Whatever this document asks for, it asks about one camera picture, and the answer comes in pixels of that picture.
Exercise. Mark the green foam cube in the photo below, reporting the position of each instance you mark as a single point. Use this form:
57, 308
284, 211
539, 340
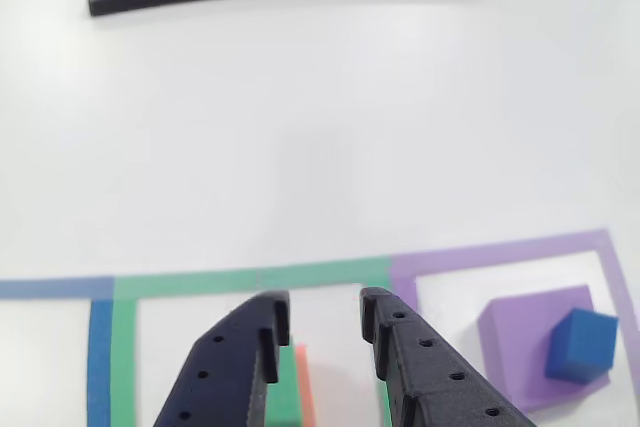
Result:
285, 387

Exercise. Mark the small blue foam cube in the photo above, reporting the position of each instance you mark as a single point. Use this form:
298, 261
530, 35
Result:
580, 347

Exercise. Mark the purple tape square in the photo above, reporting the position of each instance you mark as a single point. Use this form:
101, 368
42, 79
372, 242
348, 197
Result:
500, 254

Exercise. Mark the orange foam block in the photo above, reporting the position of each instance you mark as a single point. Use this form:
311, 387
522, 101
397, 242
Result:
305, 387

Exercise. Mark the purple foam block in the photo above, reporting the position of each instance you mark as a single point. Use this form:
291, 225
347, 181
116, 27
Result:
515, 337

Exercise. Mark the green tape square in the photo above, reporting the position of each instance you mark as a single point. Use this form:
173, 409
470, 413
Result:
125, 347

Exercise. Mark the blue tape square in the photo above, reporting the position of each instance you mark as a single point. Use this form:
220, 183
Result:
100, 347

